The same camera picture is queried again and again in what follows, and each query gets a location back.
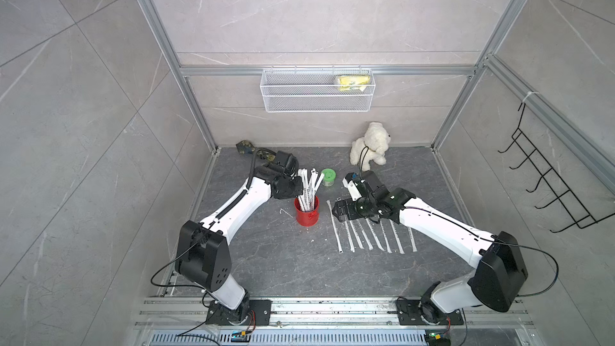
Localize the white wire mesh basket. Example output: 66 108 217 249
259 67 376 113

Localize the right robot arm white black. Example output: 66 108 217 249
332 171 529 325

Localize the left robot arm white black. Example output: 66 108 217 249
175 148 303 322

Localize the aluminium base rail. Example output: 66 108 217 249
131 296 534 330

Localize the yellow sponge in basket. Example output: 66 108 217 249
334 75 372 92

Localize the white plush dog toy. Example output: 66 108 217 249
349 122 391 171

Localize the black wire hook rack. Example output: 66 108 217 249
497 103 614 234

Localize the camouflage cloth piece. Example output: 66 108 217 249
235 140 276 162

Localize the red cup container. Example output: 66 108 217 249
294 197 320 227

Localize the bundle of white straws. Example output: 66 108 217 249
297 169 323 211

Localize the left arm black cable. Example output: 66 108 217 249
210 146 275 222

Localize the green lid jar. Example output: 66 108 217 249
321 168 336 187

